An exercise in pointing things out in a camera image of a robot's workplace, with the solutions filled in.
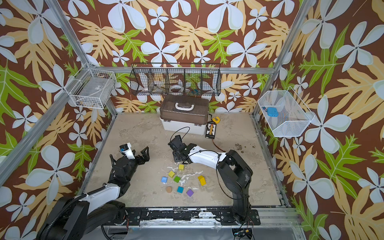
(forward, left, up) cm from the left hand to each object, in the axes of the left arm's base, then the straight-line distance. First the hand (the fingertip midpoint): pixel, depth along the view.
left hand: (140, 147), depth 86 cm
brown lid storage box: (+20, -26, +7) cm, 33 cm away
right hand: (-1, -21, -8) cm, 23 cm away
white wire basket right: (+9, -84, +18) cm, 86 cm away
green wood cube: (-14, -21, -12) cm, 28 cm away
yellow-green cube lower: (-12, -18, -10) cm, 24 cm away
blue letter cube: (-15, -14, -12) cm, 24 cm away
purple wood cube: (-22, -29, -13) cm, 39 cm away
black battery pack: (+21, -44, -11) cm, 50 cm away
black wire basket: (+41, -20, +18) cm, 49 cm away
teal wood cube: (-20, -23, -12) cm, 33 cm away
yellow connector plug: (+32, -50, -11) cm, 60 cm away
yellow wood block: (-15, -36, -12) cm, 41 cm away
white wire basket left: (+28, +29, +21) cm, 45 cm away
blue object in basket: (+16, -77, +14) cm, 79 cm away
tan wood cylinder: (-21, -17, -12) cm, 29 cm away
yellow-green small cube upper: (-7, -23, -12) cm, 27 cm away
